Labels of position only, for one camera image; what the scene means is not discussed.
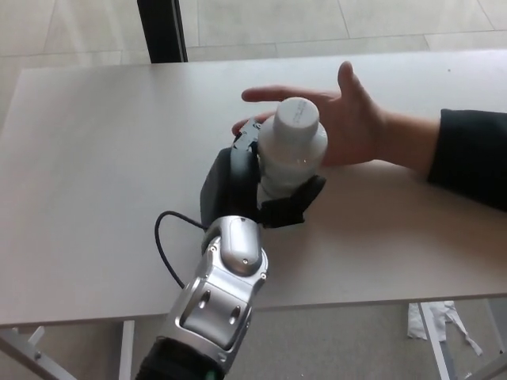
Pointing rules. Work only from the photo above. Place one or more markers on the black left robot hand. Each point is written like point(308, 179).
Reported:
point(222, 186)

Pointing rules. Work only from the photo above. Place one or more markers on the bare person's hand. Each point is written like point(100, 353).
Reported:
point(352, 126)

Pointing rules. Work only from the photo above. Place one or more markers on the white plastic bottle with cap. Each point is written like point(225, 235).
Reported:
point(291, 154)

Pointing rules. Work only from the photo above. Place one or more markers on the person's forearm with dark sleeve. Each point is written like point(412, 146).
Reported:
point(467, 158)

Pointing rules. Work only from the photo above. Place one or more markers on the black vertical pillar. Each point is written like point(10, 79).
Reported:
point(160, 29)

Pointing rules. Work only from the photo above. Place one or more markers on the white table leg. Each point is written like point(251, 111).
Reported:
point(433, 340)
point(126, 352)

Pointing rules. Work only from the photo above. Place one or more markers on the crumpled white paper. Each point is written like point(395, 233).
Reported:
point(415, 322)

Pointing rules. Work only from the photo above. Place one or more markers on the thin white paper strip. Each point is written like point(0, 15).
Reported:
point(465, 336)

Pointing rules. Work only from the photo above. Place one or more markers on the white metal bracket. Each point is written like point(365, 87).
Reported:
point(37, 335)

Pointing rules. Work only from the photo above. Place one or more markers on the grey diagonal frame bar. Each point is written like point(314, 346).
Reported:
point(27, 358)

